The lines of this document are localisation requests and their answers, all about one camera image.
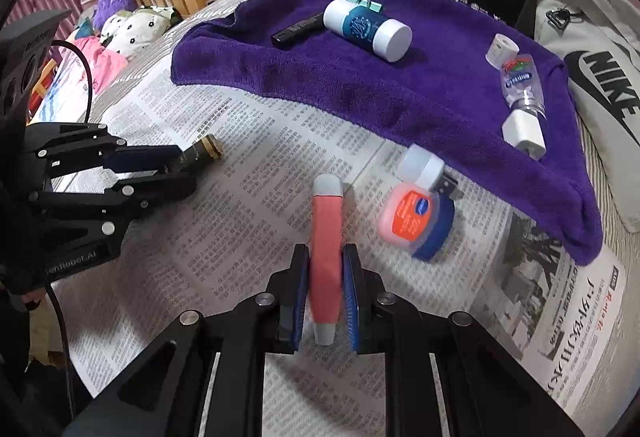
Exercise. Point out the white flower print pillow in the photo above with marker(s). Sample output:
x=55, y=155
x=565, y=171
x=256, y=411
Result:
x=135, y=29

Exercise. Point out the small translucent white jar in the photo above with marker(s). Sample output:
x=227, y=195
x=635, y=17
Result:
x=420, y=162

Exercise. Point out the pink tube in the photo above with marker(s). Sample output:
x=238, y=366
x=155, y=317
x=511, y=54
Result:
x=325, y=257

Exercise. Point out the blue white bottle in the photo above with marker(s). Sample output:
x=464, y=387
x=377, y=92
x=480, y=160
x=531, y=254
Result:
x=360, y=27

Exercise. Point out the black stick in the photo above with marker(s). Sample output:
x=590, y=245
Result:
x=297, y=29

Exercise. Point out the black gold lipstick tube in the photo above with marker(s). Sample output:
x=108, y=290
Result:
x=205, y=149

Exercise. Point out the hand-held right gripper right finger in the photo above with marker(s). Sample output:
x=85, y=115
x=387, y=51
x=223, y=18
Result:
x=351, y=297

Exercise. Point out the purple plush toy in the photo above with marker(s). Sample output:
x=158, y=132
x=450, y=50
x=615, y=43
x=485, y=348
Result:
x=115, y=2

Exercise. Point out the clear plastic bottle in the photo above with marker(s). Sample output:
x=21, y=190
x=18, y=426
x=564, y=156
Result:
x=520, y=82

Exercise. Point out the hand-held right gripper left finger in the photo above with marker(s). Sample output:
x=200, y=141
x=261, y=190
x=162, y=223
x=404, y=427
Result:
x=299, y=297

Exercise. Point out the newspaper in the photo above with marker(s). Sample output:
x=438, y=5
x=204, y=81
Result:
x=225, y=227

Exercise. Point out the grey sports bag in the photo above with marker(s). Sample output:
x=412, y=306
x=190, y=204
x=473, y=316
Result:
x=600, y=127

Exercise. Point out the purple towel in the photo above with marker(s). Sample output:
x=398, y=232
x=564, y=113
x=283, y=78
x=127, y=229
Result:
x=350, y=82

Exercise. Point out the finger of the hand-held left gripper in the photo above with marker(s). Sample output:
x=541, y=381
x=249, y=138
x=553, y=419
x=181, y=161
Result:
x=150, y=189
x=140, y=156

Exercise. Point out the small blue lidded jar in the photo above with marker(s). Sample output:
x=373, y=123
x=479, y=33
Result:
x=407, y=217

